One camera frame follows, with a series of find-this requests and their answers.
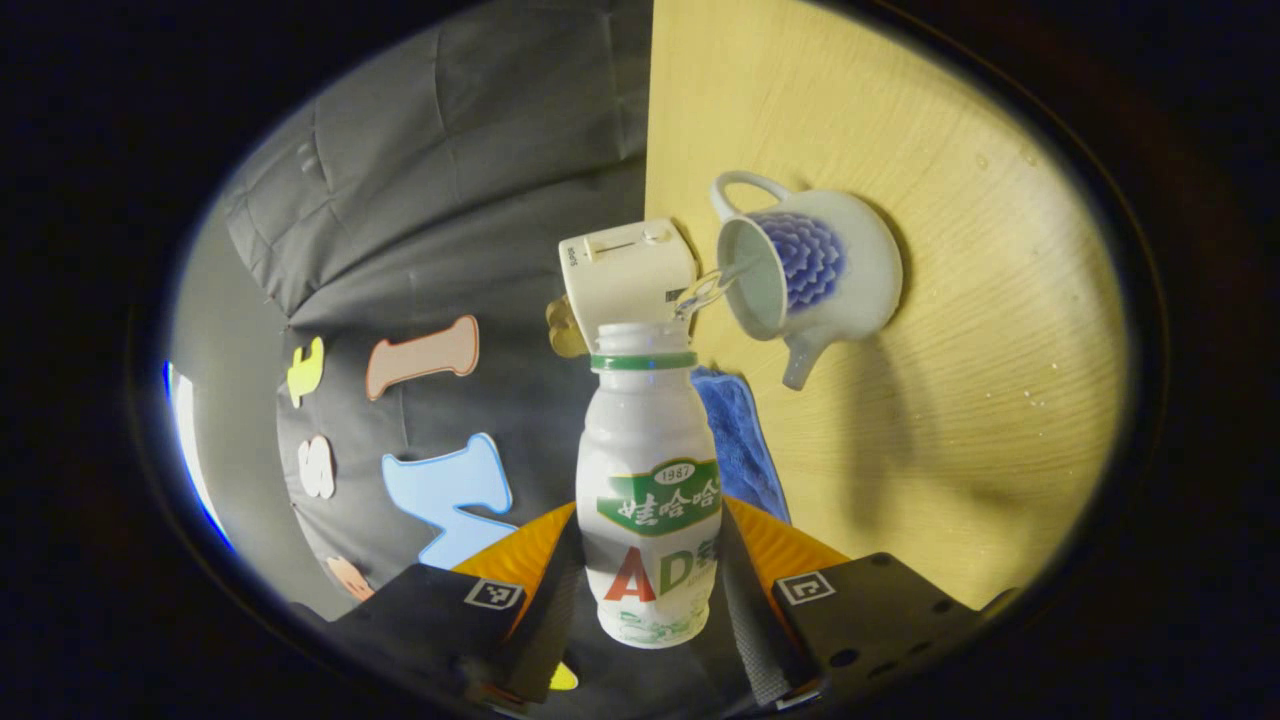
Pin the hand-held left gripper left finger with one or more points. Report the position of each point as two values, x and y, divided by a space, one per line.
550 630

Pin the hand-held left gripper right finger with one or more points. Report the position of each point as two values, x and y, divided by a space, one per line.
755 630

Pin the white water bottle green label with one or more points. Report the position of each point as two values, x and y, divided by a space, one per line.
645 440

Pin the white blue-patterned teacup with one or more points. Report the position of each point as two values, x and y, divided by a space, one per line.
860 280

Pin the blue towel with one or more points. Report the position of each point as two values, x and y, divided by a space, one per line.
740 440

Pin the brown toast slice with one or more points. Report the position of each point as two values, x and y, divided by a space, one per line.
565 335

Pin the white toaster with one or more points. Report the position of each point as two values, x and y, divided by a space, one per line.
625 270

